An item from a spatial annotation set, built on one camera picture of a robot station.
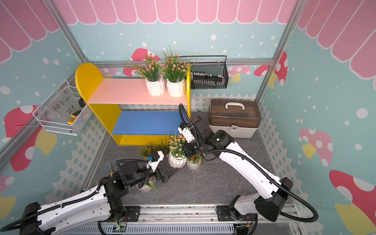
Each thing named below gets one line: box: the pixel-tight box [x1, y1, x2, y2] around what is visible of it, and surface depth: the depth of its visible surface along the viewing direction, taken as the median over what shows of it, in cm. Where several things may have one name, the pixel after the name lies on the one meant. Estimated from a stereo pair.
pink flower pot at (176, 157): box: [167, 134, 188, 169], surface depth 62 cm
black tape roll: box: [78, 97, 87, 109], surface depth 81 cm
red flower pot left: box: [136, 141, 158, 162], surface depth 84 cm
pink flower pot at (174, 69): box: [159, 44, 193, 98], surface depth 68 cm
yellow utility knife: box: [67, 114, 78, 125], surface depth 64 cm
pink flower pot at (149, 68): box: [126, 53, 166, 97], surface depth 69 cm
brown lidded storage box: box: [208, 98, 262, 139], surface depth 96 cm
